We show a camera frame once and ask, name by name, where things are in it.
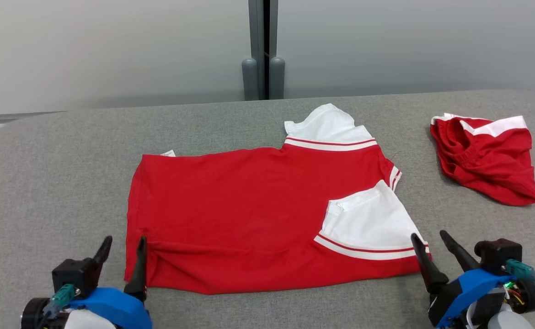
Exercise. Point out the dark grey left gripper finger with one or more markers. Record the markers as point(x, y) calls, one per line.
point(104, 256)
point(139, 274)

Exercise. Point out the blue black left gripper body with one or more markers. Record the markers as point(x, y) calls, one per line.
point(116, 306)

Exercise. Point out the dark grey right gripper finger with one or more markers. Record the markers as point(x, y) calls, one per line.
point(430, 272)
point(462, 256)

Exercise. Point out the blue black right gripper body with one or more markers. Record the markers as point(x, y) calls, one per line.
point(468, 292)

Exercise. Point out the red white jersey shirt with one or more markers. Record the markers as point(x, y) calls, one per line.
point(231, 205)

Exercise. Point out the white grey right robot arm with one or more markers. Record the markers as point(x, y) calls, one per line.
point(505, 322)

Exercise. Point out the red white shorts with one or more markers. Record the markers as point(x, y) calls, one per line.
point(491, 169)

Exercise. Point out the grey cylindrical bumper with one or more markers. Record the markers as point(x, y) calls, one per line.
point(249, 77)
point(276, 77)

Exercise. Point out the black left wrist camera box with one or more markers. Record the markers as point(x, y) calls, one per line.
point(75, 274)

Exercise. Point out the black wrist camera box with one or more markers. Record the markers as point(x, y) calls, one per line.
point(75, 274)
point(498, 253)

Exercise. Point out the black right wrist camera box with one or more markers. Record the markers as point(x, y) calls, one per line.
point(498, 253)

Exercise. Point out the grey metal partition post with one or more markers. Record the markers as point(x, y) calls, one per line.
point(254, 27)

